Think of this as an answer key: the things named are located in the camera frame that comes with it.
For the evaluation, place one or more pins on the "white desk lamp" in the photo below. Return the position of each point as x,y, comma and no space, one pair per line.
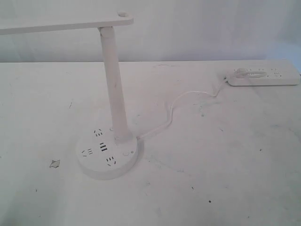
107,149

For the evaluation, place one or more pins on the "white power strip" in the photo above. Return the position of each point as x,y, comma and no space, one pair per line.
268,76

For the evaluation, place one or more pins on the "small paper scrap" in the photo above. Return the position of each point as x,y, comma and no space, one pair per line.
55,164

